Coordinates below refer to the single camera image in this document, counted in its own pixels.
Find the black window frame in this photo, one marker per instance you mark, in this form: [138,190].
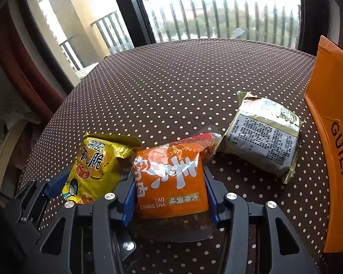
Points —
[131,11]

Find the yellow-green snack packet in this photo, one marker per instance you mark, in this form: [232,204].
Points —
[263,137]

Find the balcony railing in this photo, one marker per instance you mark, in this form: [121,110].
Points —
[224,14]

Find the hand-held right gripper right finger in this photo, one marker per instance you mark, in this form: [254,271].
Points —
[213,202]

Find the brown curtain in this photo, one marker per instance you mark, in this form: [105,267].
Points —
[17,62]

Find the orange snack packet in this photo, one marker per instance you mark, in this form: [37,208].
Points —
[171,182]

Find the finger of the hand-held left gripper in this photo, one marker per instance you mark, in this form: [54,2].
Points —
[57,184]

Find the orange cardboard box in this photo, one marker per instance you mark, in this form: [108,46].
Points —
[331,105]

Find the white lace cloth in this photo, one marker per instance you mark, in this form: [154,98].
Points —
[20,118]

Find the yellow cartoon snack packet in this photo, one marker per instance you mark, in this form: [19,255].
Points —
[97,168]

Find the brown polka-dot tablecloth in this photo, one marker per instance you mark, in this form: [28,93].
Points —
[174,77]

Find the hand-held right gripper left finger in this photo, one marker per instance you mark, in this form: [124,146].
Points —
[128,202]

